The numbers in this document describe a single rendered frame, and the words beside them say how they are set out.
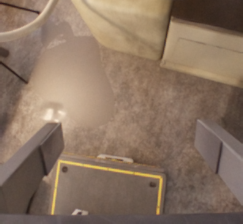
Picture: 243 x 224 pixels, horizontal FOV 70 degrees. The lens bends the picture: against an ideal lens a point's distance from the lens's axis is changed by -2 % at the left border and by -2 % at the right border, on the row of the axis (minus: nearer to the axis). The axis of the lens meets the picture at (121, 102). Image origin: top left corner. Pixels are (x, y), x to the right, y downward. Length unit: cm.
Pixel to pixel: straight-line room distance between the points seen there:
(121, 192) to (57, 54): 125
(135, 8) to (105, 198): 107
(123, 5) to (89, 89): 77
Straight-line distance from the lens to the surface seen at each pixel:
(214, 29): 99
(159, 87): 144
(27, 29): 92
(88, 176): 120
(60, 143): 17
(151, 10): 98
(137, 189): 116
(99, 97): 148
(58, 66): 169
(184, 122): 144
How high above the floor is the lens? 141
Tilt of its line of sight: 79 degrees down
